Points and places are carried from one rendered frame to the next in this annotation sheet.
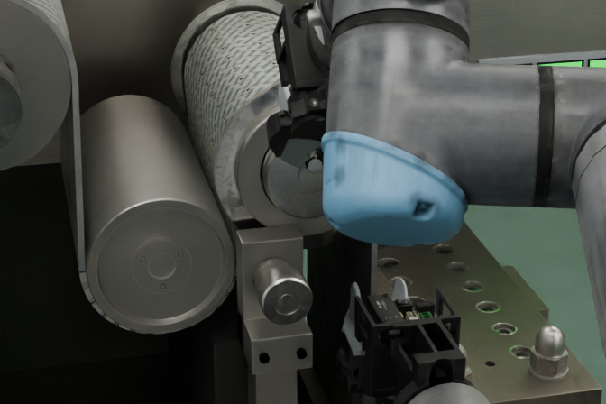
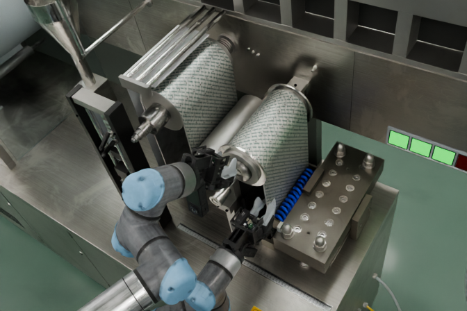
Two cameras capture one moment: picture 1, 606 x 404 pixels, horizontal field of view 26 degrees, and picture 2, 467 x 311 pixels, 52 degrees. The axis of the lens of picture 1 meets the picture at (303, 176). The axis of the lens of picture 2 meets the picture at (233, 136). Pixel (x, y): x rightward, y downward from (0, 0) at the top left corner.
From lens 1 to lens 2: 101 cm
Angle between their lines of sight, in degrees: 51
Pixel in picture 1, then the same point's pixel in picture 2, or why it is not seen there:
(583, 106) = (143, 259)
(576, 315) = not seen: outside the picture
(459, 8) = (146, 212)
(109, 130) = (233, 112)
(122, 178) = (210, 137)
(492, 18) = (396, 116)
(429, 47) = (131, 219)
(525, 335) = (331, 228)
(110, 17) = (265, 66)
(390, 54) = (124, 215)
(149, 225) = not seen: hidden behind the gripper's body
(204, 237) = not seen: hidden behind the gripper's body
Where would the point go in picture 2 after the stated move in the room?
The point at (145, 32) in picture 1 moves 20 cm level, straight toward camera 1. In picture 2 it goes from (275, 73) to (232, 114)
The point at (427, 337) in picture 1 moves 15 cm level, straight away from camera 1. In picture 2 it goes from (235, 234) to (281, 201)
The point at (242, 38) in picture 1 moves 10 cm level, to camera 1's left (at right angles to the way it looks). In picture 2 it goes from (265, 107) to (240, 91)
